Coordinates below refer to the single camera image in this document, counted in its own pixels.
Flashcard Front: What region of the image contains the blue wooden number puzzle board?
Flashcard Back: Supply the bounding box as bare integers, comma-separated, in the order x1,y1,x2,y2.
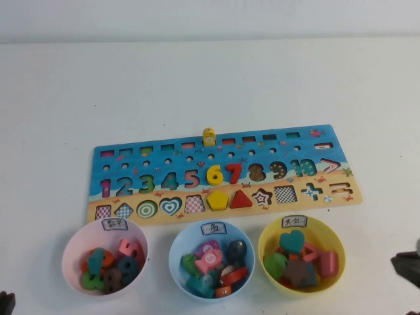
85,123,365,227

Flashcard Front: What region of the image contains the dark blue number nine piece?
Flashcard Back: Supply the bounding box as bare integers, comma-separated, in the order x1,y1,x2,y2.
117,255,138,285

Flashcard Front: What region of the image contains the pink greater-than sign piece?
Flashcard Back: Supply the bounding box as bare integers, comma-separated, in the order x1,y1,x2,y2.
302,241,326,263

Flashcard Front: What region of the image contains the yellow pentagon piece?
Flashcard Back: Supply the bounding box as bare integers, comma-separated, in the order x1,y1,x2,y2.
205,190,229,212

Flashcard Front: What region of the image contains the yellow number six piece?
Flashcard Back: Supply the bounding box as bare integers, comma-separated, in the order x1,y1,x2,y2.
205,163,225,186

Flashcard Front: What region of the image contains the purple wooden fish piece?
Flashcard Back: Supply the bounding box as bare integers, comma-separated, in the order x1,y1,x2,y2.
194,240,221,259

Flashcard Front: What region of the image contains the teal number piece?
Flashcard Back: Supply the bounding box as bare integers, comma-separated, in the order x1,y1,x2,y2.
87,248,106,276

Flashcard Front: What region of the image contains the brown number eight piece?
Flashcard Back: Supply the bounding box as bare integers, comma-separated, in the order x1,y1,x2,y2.
103,268,123,295

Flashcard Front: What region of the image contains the yellow plastic bowl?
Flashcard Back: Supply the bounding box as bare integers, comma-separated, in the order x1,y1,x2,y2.
257,215,347,299

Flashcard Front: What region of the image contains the red number seven piece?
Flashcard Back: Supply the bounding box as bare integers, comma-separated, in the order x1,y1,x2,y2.
226,163,243,184

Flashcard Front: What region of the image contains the green wooden fish piece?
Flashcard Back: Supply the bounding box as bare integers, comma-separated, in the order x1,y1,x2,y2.
180,253,201,278

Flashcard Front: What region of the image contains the orange number piece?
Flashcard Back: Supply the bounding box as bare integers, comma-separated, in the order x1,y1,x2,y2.
81,251,116,273

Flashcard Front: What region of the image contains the blue plastic bowl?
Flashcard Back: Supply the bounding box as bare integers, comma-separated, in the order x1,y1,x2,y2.
168,220,256,299

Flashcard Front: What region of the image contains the brown star piece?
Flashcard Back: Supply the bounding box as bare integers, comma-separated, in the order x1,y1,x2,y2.
283,257,311,288

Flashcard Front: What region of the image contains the blue shape piece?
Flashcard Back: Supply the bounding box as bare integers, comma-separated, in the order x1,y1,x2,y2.
303,264,319,286

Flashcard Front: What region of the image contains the paper label on blue bowl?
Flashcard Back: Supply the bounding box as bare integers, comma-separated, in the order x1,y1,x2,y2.
200,222,227,236

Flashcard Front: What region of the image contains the pink number five piece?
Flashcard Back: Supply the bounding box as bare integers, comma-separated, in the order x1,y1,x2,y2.
117,238,146,266

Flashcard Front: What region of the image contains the paper label on pink bowl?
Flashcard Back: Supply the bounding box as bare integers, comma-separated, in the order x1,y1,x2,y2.
101,217,129,232

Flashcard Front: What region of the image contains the orange wooden fish piece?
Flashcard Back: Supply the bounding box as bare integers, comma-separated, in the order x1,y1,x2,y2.
215,285,234,299

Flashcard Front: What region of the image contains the green circle piece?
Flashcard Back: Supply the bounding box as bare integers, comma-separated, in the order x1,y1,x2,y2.
264,252,289,280

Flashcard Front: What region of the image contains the green number three piece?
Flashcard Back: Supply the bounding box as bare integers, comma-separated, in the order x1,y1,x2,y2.
81,271,106,291

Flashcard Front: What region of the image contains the paper label on yellow bowl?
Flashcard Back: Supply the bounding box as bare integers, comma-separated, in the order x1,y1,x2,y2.
281,216,308,228

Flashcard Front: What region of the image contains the pink wooden fish piece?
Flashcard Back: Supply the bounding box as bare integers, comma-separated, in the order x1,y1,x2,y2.
194,247,224,276

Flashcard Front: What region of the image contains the pink rectangle piece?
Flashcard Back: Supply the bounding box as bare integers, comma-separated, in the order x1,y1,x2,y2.
320,251,339,277

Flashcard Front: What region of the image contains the red triangle piece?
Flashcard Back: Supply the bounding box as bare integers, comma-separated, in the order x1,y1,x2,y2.
228,189,253,209

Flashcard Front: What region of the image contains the teal heart piece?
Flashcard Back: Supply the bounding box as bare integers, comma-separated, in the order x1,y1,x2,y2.
279,229,306,257

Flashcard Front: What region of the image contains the red wooden fish piece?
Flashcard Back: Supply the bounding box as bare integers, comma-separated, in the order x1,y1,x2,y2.
220,266,249,287

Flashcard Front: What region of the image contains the yellow wooden fish piece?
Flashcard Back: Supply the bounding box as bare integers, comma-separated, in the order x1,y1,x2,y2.
202,127,217,147

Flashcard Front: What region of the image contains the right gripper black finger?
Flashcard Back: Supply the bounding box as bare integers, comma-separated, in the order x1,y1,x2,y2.
390,251,420,289

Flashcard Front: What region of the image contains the teal wooden fish piece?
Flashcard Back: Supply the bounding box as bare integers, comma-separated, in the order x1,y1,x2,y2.
186,270,221,299

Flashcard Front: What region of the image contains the pink plastic bowl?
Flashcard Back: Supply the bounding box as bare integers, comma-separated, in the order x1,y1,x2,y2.
61,219,149,296

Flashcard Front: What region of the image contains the black wooden fish piece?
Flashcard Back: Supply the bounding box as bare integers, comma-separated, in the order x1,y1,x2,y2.
226,240,247,267

